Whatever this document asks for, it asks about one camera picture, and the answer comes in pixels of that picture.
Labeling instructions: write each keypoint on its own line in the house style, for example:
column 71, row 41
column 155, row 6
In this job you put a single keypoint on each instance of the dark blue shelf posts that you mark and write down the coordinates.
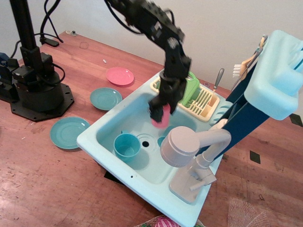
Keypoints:
column 242, row 117

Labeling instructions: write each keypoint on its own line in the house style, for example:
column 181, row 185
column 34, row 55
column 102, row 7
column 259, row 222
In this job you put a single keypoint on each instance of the green cutting board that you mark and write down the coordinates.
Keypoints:
column 191, row 86

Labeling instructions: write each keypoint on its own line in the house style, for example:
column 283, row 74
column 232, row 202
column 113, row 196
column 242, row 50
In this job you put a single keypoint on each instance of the cream dish rack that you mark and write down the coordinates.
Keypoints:
column 202, row 104

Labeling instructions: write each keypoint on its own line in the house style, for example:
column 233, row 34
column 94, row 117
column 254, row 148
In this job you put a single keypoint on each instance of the blue clamp device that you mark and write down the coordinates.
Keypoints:
column 8, row 90

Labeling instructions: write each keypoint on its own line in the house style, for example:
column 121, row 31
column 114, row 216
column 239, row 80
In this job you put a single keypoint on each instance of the pink plastic plate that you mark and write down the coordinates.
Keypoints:
column 119, row 76

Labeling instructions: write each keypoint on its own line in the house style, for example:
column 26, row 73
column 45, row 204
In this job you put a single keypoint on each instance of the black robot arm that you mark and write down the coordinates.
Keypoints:
column 148, row 19

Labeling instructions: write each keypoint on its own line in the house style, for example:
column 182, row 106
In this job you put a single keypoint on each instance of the light blue upper shelf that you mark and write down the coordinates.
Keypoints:
column 278, row 76

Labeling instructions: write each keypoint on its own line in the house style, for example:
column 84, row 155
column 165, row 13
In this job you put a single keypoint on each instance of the pink plastic cup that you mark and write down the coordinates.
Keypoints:
column 164, row 120

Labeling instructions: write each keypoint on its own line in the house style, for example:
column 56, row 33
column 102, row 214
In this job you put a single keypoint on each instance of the white mesh net bag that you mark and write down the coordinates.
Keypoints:
column 243, row 214

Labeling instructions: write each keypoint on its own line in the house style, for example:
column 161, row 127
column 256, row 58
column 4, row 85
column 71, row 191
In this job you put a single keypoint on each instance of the teal saucer under cup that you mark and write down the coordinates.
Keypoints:
column 105, row 98

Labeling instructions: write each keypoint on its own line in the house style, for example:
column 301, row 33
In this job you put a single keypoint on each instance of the white dish brush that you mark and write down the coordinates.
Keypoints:
column 236, row 75

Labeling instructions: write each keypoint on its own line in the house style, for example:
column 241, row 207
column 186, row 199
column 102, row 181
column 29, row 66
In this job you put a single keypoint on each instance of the teal plate near sink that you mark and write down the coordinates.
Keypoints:
column 64, row 132

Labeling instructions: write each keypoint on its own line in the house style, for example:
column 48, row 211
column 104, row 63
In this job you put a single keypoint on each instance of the teal cup with handle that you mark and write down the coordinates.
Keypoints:
column 126, row 146

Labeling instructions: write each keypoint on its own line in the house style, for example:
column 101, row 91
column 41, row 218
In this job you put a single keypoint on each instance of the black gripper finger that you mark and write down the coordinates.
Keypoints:
column 156, row 112
column 173, row 103

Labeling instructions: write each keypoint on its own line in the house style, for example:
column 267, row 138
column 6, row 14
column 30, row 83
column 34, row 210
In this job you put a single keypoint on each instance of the pink ball in net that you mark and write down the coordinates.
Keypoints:
column 165, row 222

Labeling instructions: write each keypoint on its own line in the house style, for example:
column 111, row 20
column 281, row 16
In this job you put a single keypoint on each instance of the grey toy faucet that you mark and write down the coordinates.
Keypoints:
column 192, row 153

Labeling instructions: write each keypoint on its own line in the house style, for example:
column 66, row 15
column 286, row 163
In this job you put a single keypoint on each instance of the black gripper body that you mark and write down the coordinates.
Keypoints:
column 170, row 88

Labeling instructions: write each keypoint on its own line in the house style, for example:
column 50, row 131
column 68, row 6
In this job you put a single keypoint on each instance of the teal cup lying down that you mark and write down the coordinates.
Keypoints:
column 163, row 139

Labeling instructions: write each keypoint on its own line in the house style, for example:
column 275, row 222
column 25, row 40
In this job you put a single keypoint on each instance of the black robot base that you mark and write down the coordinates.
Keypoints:
column 41, row 95

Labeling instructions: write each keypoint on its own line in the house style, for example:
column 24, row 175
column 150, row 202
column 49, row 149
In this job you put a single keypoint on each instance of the grey handled utensil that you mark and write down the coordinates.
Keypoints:
column 218, row 79

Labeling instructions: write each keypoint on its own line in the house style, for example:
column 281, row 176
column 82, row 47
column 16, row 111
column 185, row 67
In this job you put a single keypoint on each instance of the light blue toy sink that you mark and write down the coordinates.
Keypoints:
column 148, row 175

